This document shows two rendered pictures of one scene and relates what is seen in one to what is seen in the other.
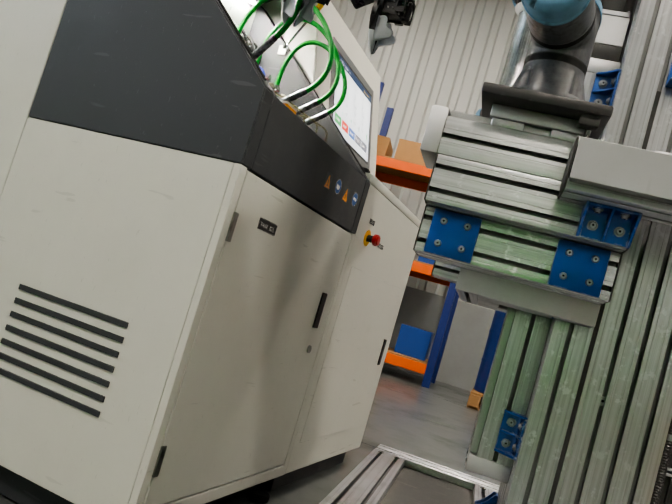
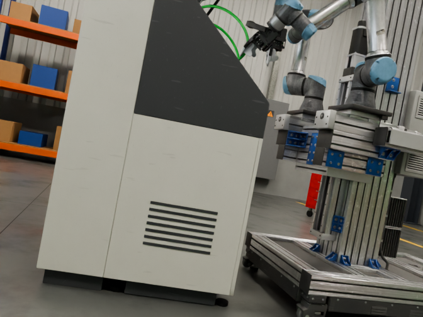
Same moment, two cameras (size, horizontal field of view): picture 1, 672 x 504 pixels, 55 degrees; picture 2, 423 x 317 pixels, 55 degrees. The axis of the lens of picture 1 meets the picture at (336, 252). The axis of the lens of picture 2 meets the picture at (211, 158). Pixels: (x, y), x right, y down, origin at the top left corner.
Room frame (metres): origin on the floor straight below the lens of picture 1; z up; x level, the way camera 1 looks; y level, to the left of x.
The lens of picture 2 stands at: (-0.25, 1.31, 0.69)
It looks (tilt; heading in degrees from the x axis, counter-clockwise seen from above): 1 degrees down; 330
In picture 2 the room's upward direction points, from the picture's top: 11 degrees clockwise
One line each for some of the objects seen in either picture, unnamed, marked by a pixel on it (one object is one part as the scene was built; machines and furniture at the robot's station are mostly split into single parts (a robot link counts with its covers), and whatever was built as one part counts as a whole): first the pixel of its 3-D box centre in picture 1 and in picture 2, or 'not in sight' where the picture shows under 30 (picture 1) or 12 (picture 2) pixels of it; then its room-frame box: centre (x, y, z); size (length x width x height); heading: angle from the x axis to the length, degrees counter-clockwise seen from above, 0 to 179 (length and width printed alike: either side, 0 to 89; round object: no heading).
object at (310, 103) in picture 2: not in sight; (312, 105); (1.67, -0.42, 1.09); 0.15 x 0.15 x 0.10
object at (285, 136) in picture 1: (312, 173); not in sight; (1.56, 0.11, 0.87); 0.62 x 0.04 x 0.16; 158
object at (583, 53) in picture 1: (564, 31); (366, 76); (1.18, -0.30, 1.20); 0.13 x 0.12 x 0.14; 155
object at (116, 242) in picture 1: (166, 329); (179, 203); (1.66, 0.36, 0.39); 0.70 x 0.58 x 0.79; 158
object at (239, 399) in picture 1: (267, 343); not in sight; (1.55, 0.10, 0.44); 0.65 x 0.02 x 0.68; 158
